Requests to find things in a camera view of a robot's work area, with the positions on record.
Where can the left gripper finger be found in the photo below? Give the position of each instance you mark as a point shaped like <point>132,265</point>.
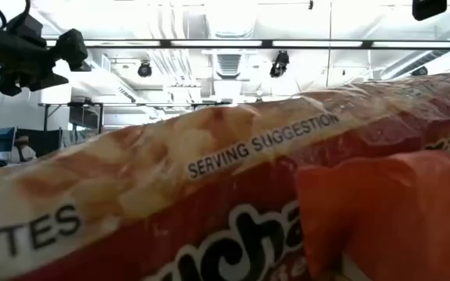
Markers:
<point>10,84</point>
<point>47,82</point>

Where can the red Maruchan noodle pack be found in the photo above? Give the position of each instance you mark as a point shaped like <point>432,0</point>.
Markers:
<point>193,203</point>

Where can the orange Maruchan noodle pack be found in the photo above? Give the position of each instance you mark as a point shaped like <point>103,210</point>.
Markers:
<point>404,214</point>

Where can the black hanging box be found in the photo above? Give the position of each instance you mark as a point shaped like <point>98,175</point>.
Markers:
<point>84,117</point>

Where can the blue monitor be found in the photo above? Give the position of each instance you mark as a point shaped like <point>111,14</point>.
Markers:
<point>4,138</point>

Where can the black partition panel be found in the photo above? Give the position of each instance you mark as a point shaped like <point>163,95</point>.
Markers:
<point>45,142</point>

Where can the black ceiling spotlight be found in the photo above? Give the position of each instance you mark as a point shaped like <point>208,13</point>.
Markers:
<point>419,71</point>
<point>279,64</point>
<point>144,69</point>

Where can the black ceiling light track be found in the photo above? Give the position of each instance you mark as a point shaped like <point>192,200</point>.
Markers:
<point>266,43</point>

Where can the ceiling air vent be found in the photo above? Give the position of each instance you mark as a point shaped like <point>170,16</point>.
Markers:
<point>229,64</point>

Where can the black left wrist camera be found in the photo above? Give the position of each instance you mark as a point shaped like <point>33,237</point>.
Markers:
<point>26,27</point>

